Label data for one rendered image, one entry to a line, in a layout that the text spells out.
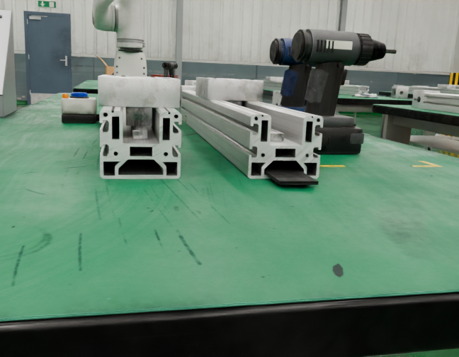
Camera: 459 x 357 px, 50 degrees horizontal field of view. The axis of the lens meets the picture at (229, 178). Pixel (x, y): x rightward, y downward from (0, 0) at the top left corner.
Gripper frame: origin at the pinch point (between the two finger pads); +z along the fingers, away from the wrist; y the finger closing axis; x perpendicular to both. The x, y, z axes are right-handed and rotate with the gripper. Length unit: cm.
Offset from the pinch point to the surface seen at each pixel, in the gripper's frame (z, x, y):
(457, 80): -17, -576, -542
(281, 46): -16, 54, -32
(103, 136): -1, 99, 5
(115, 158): 1, 99, 3
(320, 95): -6, 77, -32
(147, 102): -5, 92, -1
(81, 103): -1.0, 35.0, 12.3
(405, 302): 4, 134, -16
